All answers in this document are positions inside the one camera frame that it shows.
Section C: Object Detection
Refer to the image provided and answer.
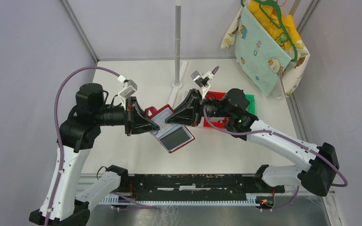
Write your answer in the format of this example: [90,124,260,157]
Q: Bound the white cartoon cloth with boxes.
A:
[220,0,310,98]

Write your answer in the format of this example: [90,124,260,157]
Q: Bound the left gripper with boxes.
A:
[94,96,160,135]

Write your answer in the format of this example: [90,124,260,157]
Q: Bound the yellow garment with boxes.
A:
[249,0,304,50]

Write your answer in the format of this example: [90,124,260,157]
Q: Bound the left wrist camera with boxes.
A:
[117,75,138,110]

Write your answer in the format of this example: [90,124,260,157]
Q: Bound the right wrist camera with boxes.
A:
[191,66,219,99]

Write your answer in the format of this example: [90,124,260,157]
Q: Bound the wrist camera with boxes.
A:
[117,75,138,110]
[191,66,219,99]

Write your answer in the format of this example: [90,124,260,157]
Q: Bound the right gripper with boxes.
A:
[165,89,233,128]

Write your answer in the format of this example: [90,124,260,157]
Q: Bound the metal pole stand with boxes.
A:
[168,0,188,107]

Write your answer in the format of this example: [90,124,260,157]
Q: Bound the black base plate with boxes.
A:
[115,174,285,202]

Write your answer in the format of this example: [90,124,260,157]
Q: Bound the red plastic bin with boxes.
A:
[202,91,230,129]

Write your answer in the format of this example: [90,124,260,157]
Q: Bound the green plastic bin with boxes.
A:
[245,94,256,115]

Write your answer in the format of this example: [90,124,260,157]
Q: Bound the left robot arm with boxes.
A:
[29,83,159,226]

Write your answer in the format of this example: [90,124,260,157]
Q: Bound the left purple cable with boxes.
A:
[43,66,157,226]

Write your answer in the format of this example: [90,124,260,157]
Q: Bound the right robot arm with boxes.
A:
[165,88,348,197]

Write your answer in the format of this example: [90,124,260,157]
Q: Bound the green clothes hanger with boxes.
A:
[240,0,299,62]

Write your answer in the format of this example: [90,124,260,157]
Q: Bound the red leather card holder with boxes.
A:
[145,105,195,153]

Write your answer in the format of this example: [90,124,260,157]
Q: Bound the white cable comb rail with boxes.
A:
[99,194,260,207]

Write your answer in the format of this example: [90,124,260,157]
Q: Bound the mint cartoon cloth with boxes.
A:
[235,7,292,96]

